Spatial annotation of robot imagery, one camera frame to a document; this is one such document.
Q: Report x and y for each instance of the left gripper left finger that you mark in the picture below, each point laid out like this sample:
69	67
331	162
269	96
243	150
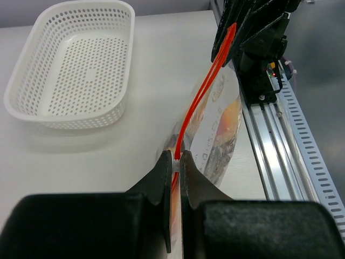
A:
131	224

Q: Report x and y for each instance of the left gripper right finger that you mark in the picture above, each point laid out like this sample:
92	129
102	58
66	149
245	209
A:
216	226

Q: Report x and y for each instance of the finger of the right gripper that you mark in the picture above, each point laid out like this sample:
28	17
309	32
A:
268	21
233	12

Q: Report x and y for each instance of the clear zip top bag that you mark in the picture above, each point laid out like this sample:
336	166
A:
195	131

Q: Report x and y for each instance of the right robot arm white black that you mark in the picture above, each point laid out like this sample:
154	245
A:
258	45

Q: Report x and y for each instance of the orange fake peach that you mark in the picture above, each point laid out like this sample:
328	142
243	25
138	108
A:
229	123

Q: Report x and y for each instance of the white perforated plastic basket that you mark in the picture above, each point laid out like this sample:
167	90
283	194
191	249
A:
73	71

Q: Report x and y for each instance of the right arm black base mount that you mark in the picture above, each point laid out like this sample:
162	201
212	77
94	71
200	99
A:
260	80

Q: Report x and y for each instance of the aluminium mounting rail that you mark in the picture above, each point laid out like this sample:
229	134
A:
281	170

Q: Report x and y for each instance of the white slotted cable duct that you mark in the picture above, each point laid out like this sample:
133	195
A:
311	157

